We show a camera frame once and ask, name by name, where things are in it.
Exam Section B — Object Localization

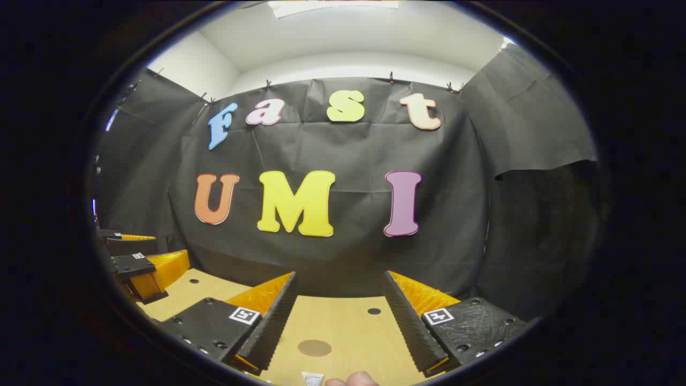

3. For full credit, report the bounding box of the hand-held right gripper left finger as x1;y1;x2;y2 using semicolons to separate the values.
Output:
157;271;299;376

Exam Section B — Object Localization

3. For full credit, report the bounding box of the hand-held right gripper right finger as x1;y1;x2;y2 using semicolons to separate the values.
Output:
382;270;541;378

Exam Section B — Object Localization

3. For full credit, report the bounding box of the round brown coaster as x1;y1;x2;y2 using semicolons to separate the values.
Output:
297;339;333;358

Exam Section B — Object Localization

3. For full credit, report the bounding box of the wooden desktop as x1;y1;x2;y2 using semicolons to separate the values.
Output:
137;268;461;386

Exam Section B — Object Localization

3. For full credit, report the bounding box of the black backdrop cloth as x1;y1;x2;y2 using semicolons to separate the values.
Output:
94;43;598;322

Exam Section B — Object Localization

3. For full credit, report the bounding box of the white ceiling light panel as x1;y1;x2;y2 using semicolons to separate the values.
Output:
268;0;400;19

